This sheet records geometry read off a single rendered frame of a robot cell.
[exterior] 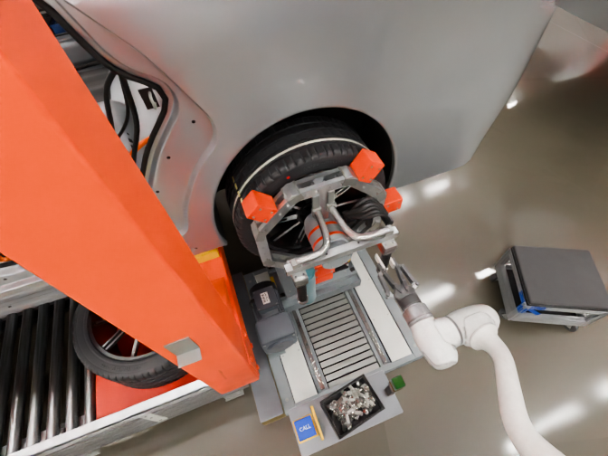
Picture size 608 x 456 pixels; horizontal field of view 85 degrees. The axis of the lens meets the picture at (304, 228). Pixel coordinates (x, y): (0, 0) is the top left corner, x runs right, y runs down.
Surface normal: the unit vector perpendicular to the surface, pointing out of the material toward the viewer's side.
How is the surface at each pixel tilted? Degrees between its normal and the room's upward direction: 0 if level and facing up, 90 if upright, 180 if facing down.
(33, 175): 90
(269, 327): 0
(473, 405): 0
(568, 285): 0
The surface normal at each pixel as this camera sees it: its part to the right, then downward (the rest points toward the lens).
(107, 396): -0.05, -0.57
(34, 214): 0.35, 0.76
